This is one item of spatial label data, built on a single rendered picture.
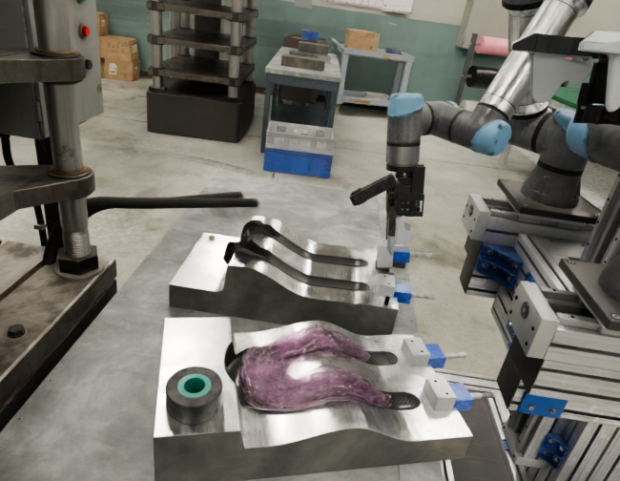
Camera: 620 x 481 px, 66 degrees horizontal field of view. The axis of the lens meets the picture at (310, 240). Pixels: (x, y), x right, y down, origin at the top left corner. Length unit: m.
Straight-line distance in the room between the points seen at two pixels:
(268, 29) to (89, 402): 6.82
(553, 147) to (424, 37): 6.22
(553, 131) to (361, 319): 0.72
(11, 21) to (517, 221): 1.31
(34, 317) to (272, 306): 0.50
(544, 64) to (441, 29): 7.08
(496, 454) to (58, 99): 1.60
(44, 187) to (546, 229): 1.25
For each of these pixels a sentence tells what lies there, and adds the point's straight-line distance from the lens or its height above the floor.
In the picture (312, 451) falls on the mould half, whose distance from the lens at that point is 0.79.
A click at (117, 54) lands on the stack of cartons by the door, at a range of 7.60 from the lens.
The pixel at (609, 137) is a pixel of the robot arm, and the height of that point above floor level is 1.34.
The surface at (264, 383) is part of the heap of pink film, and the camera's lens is 0.81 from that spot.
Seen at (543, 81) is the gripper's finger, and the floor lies 1.42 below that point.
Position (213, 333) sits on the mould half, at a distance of 0.88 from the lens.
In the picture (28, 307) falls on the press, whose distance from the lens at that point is 1.21.
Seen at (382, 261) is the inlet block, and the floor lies 0.91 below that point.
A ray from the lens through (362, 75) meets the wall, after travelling 7.50.
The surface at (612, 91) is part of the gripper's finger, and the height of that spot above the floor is 1.42.
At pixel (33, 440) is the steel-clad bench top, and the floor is 0.80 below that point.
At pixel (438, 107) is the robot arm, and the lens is 1.15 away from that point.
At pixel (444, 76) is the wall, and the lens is 7.69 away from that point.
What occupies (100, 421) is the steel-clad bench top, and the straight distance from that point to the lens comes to 0.90.
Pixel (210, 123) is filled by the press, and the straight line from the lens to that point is 5.01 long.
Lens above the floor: 1.46
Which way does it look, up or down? 27 degrees down
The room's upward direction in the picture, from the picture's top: 8 degrees clockwise
